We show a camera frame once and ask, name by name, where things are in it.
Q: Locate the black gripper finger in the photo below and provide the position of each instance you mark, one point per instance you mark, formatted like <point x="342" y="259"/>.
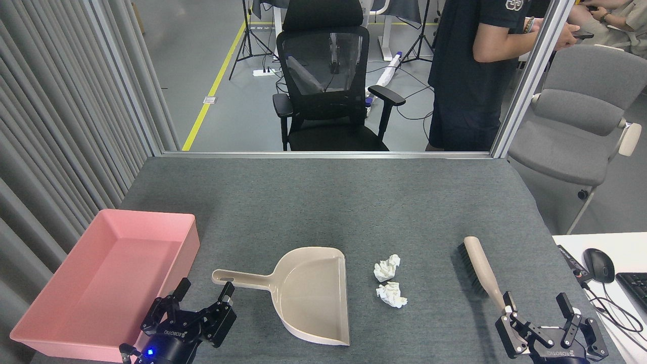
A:
<point x="164" y="311"/>
<point x="513" y="333"/>
<point x="220" y="321"/>
<point x="586" y="333"/>

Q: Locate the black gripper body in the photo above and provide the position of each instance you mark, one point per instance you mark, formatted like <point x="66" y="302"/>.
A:
<point x="556" y="354"/>
<point x="167" y="349"/>

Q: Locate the beige hand brush black bristles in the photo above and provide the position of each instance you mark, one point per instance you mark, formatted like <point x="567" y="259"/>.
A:
<point x="480" y="265"/>

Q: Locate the beige plastic dustpan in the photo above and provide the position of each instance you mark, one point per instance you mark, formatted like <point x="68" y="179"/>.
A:
<point x="313" y="298"/>

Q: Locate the white paper ball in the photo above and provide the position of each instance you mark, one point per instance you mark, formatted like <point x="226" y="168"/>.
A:
<point x="386" y="268"/>
<point x="391" y="294"/>

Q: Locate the black phone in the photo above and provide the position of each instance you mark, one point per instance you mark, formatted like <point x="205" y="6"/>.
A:
<point x="584" y="35"/>

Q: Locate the pink plastic bin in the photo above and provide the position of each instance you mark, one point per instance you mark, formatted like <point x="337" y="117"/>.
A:
<point x="111" y="283"/>

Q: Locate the person's right hand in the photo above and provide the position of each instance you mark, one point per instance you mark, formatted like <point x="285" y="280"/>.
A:
<point x="567" y="36"/>

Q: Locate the person's left hand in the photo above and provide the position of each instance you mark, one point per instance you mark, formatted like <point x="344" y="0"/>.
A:
<point x="537" y="25"/>

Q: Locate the black keyboard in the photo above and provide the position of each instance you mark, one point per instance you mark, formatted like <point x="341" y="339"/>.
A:
<point x="634" y="290"/>

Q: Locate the black computer mouse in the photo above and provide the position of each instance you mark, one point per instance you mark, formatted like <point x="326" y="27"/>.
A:
<point x="599" y="265"/>

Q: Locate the black box with red button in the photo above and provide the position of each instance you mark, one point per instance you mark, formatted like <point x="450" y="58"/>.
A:
<point x="573" y="263"/>

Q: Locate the white side desk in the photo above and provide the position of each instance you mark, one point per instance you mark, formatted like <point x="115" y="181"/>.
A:
<point x="621" y="247"/>

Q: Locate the black mesh office chair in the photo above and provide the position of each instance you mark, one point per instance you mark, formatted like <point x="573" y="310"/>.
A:
<point x="328" y="136"/>

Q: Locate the grey upholstered chair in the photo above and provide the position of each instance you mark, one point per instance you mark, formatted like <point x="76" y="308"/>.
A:
<point x="576" y="111"/>

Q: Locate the grey pleated curtain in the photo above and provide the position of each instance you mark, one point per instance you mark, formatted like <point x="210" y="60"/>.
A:
<point x="50" y="101"/>

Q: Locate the white power strip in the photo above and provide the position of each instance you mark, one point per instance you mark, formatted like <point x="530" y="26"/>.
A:
<point x="264" y="72"/>

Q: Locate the person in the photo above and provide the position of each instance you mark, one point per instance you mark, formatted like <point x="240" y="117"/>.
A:
<point x="632" y="20"/>
<point x="465" y="76"/>

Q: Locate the white roll with blue ends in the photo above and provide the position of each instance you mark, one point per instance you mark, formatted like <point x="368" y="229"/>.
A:
<point x="389" y="73"/>

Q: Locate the black tripod stand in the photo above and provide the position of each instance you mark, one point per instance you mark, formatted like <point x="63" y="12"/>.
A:
<point x="247" y="25"/>
<point x="425" y="15"/>

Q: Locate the dark grey desk cloth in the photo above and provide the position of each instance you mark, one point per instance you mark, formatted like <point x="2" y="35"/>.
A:
<point x="404" y="10"/>

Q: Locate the silver table rail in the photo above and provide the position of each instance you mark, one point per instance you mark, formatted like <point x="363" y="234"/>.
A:
<point x="323" y="154"/>

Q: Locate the silver frame post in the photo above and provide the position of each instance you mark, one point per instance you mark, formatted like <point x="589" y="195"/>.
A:
<point x="525" y="86"/>
<point x="126" y="76"/>

